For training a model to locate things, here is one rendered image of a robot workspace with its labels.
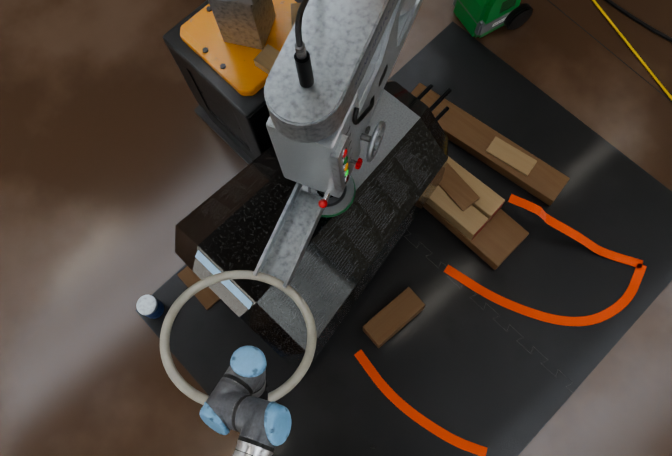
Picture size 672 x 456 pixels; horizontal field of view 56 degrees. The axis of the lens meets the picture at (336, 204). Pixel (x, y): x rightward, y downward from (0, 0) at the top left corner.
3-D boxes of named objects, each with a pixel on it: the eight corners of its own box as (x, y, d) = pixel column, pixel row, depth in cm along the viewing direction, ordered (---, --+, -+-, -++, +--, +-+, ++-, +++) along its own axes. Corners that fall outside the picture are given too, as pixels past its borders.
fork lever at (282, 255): (324, 109, 240) (324, 102, 235) (372, 126, 236) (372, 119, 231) (245, 273, 218) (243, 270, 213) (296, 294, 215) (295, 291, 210)
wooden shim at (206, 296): (177, 275, 329) (176, 274, 327) (192, 262, 330) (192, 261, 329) (207, 310, 322) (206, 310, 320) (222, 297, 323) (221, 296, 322)
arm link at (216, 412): (223, 422, 150) (250, 379, 158) (188, 411, 157) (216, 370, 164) (239, 443, 156) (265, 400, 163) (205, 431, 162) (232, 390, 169)
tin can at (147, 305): (157, 295, 326) (148, 290, 313) (168, 310, 323) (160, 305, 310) (141, 308, 324) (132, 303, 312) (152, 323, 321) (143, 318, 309)
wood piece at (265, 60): (255, 66, 279) (252, 59, 275) (269, 50, 282) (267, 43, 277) (290, 89, 274) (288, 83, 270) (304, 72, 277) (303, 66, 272)
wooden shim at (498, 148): (485, 151, 334) (485, 150, 332) (495, 137, 336) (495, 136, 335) (527, 176, 328) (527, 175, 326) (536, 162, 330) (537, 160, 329)
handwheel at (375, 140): (361, 124, 229) (360, 104, 215) (387, 133, 227) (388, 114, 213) (345, 160, 225) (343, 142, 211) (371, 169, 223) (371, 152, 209)
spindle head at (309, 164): (323, 97, 237) (312, 26, 195) (378, 116, 233) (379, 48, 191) (284, 180, 227) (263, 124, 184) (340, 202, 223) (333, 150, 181)
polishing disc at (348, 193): (342, 222, 244) (342, 222, 243) (292, 204, 248) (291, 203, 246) (362, 174, 250) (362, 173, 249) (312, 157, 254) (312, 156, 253)
